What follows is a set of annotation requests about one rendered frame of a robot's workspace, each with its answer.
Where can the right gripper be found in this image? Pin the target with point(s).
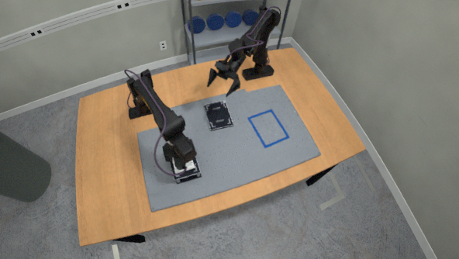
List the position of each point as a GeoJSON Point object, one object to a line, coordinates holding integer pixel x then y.
{"type": "Point", "coordinates": [169, 152]}

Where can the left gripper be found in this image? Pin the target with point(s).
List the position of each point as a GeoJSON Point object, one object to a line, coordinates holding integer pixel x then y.
{"type": "Point", "coordinates": [233, 68]}

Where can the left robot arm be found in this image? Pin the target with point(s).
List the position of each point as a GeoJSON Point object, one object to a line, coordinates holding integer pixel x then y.
{"type": "Point", "coordinates": [259, 52]}

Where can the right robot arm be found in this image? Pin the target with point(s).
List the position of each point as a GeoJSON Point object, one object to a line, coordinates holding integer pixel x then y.
{"type": "Point", "coordinates": [174, 125]}

